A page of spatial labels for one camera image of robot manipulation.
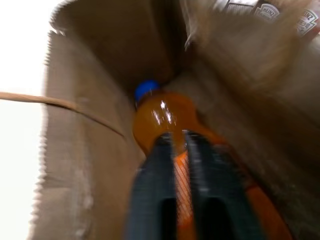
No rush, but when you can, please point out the glass Heinz ketchup bottle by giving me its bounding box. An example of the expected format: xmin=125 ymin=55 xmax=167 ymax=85
xmin=252 ymin=0 xmax=281 ymax=26

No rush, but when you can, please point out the brown paper bag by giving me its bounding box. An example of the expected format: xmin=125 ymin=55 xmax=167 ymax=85
xmin=0 ymin=0 xmax=320 ymax=240

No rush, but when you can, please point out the black wire rack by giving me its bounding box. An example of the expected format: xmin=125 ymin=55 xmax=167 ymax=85
xmin=223 ymin=0 xmax=260 ymax=9

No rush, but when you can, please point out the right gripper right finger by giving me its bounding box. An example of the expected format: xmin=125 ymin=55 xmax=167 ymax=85
xmin=184 ymin=128 xmax=264 ymax=240

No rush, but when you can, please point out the red squeeze ketchup bottle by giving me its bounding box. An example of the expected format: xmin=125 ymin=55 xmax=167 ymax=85
xmin=294 ymin=8 xmax=320 ymax=41

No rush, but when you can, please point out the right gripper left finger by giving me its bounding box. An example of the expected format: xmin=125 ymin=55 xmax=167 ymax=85
xmin=125 ymin=131 xmax=180 ymax=240

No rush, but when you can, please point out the orange soda bottle blue cap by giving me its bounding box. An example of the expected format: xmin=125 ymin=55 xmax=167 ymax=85
xmin=131 ymin=79 xmax=294 ymax=240

